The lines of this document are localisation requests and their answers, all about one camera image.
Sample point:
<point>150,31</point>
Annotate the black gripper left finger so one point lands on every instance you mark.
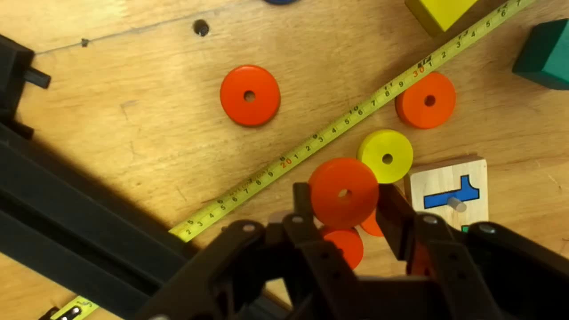
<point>301,199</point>

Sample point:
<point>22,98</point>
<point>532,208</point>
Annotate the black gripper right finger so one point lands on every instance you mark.
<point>395,217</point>

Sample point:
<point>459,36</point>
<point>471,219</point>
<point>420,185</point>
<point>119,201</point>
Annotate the yellow measuring tape blade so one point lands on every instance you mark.
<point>231,199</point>

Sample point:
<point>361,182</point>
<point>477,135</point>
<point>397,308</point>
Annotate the yellow wooden cube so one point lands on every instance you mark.
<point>436,16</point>

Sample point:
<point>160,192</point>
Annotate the wooden ring stacker board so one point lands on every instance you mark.
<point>452,189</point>

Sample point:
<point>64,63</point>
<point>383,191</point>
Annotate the black rail bar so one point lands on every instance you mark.
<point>59,226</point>

